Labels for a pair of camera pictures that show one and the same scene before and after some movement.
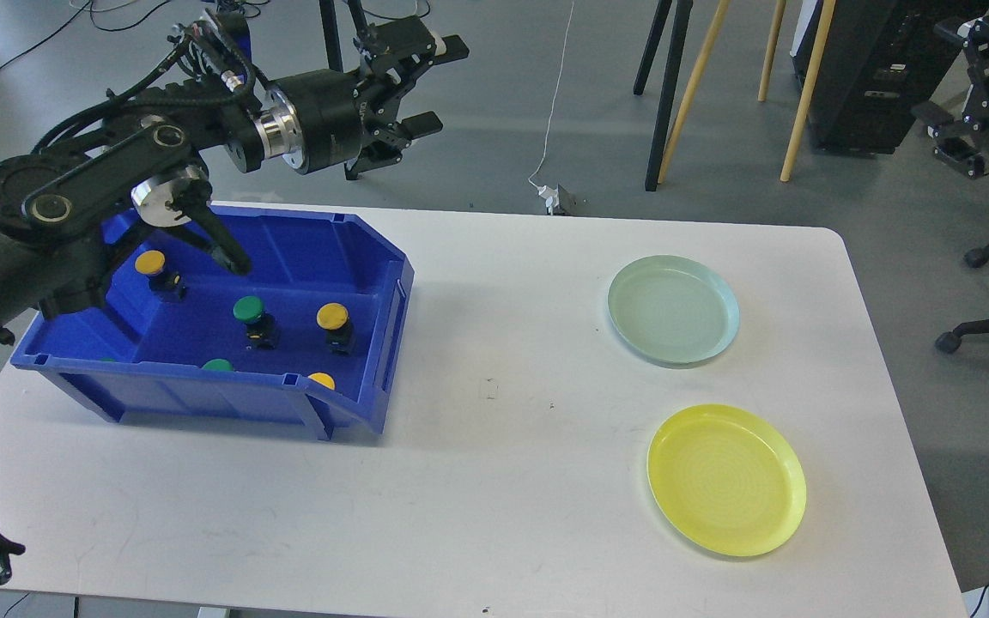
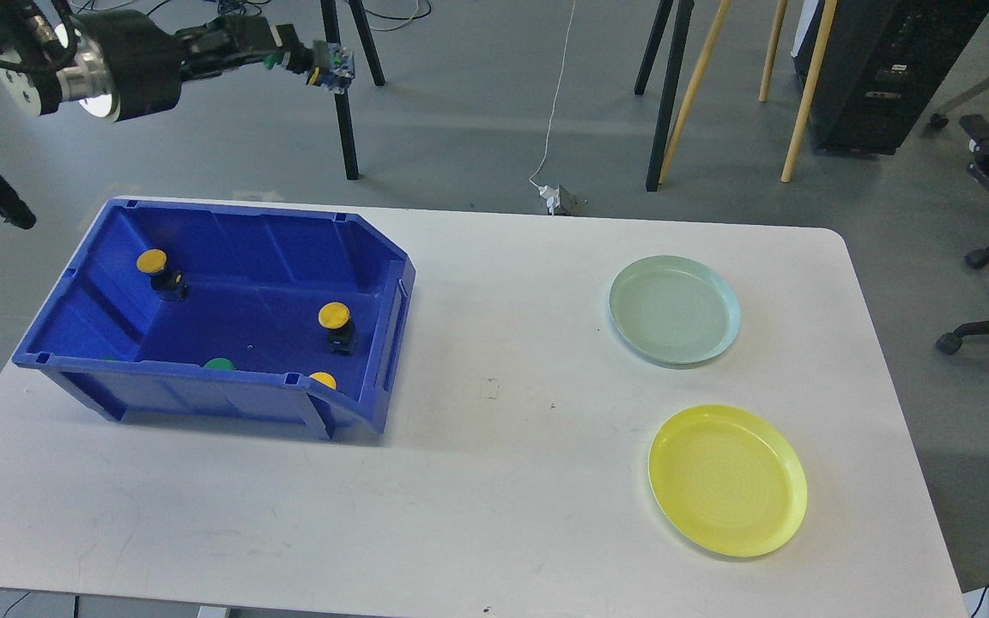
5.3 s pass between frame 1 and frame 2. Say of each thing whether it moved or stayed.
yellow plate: stayed
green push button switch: moved
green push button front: stayed
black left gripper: moved
